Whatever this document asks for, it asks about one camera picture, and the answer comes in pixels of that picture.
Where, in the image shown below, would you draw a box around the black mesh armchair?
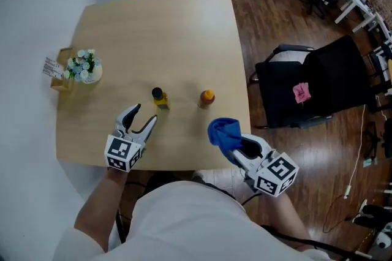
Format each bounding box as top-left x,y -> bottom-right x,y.
247,35 -> 378,131

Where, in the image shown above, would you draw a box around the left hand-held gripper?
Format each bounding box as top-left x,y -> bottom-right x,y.
104,103 -> 158,174

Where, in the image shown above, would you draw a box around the black and white plush toy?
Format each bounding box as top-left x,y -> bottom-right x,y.
374,227 -> 392,252

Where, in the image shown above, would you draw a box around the person's white shirt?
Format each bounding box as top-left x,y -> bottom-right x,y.
53,180 -> 335,261

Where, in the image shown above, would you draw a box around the white printed cards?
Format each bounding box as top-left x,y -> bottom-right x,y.
42,56 -> 62,77

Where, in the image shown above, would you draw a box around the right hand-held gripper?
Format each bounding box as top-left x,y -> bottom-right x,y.
226,134 -> 300,198

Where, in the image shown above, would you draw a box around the small yellow bottle black cap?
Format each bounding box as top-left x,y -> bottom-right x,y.
151,86 -> 170,112

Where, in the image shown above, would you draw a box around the small red bottle orange cap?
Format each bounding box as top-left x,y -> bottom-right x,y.
197,89 -> 216,110

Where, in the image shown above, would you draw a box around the white vase with pale flowers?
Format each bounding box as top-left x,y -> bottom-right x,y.
62,48 -> 104,85

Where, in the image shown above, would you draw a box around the white power cable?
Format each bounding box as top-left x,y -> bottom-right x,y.
342,94 -> 387,200

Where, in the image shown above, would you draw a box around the pink cloth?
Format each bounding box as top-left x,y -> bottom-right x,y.
292,81 -> 312,107

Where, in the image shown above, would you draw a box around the person's right forearm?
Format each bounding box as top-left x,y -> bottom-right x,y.
259,190 -> 312,252

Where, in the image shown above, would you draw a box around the black floor stand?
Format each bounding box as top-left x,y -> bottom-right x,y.
364,118 -> 392,160

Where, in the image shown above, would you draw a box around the person's left forearm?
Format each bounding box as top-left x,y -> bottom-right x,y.
73,165 -> 130,252

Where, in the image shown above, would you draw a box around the blue microfibre cloth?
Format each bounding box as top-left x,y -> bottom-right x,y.
207,117 -> 244,153

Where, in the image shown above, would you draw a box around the wooden holder box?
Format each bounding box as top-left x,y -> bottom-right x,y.
50,47 -> 76,91

